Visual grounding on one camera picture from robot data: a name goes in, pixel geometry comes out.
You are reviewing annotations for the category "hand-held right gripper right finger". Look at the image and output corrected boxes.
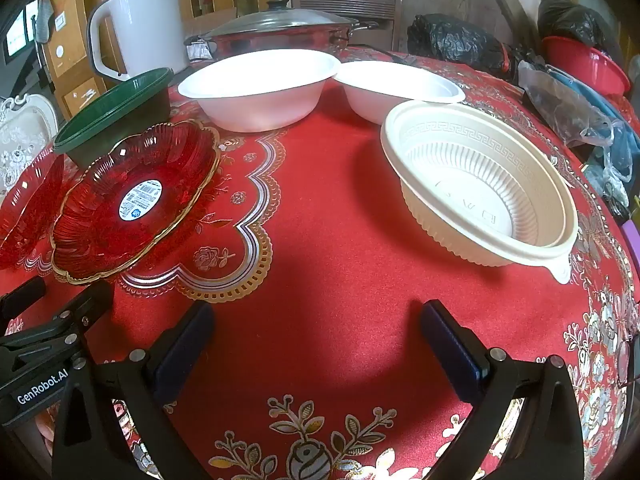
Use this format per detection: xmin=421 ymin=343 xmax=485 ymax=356
xmin=420 ymin=299 xmax=586 ymax=480

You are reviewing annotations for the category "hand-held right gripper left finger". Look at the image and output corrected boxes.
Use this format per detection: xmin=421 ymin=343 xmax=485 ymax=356
xmin=52 ymin=300 xmax=216 ymax=480

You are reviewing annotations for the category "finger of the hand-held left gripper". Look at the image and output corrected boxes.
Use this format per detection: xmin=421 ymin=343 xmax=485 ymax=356
xmin=54 ymin=280 xmax=116 ymax=357
xmin=0 ymin=276 xmax=47 ymax=319

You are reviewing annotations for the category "red glass plate with label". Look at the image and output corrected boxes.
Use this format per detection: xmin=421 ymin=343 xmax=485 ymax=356
xmin=50 ymin=119 xmax=222 ymax=286

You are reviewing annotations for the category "large white foam bowl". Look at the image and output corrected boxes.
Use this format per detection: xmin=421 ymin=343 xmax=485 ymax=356
xmin=177 ymin=50 xmax=342 ymax=133

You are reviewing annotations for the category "cream ribbed plastic bowl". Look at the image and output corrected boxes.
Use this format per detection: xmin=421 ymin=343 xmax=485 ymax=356
xmin=380 ymin=100 xmax=580 ymax=285

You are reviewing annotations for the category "ornate white chair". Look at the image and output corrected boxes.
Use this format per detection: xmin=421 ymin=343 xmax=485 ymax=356
xmin=0 ymin=94 xmax=60 ymax=196

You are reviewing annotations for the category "red floral tablecloth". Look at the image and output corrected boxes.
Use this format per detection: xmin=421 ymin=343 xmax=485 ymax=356
xmin=0 ymin=45 xmax=640 ymax=480

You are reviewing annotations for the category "green plastic bowl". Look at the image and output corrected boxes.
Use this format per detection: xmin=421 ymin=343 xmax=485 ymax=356
xmin=53 ymin=67 xmax=175 ymax=168

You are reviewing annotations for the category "purple object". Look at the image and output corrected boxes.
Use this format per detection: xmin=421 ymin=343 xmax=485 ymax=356
xmin=621 ymin=220 xmax=640 ymax=261

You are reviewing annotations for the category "small white foam bowl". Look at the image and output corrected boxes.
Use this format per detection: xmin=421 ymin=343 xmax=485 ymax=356
xmin=334 ymin=61 xmax=467 ymax=125

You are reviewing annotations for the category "window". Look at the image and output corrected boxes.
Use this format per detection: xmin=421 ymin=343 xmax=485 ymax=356
xmin=5 ymin=5 xmax=39 ymax=57

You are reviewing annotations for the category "clear plastic bag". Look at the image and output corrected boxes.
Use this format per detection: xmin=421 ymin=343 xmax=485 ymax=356
xmin=517 ymin=60 xmax=613 ymax=148

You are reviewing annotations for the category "grey hanging towel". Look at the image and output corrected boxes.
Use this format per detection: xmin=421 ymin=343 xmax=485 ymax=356
xmin=32 ymin=0 xmax=54 ymax=44

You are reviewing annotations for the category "white electric kettle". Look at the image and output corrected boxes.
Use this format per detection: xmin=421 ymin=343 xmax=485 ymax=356
xmin=87 ymin=0 xmax=190 ymax=82

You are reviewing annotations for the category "blue plastic bag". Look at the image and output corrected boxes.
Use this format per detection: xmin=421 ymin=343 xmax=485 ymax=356
xmin=550 ymin=67 xmax=640 ymax=161

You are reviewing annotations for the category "black plastic bag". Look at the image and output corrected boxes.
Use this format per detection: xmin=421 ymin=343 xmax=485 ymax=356
xmin=537 ymin=0 xmax=623 ymax=61
xmin=407 ymin=12 xmax=521 ymax=81

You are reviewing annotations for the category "red plastic basin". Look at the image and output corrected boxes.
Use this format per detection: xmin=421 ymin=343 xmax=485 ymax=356
xmin=542 ymin=36 xmax=632 ymax=97

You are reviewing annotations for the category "stainless steel pot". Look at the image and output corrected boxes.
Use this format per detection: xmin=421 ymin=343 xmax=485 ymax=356
xmin=184 ymin=20 xmax=378 ymax=63

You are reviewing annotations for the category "glass pot lid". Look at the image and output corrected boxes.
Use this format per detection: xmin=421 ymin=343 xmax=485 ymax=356
xmin=199 ymin=0 xmax=360 ymax=41

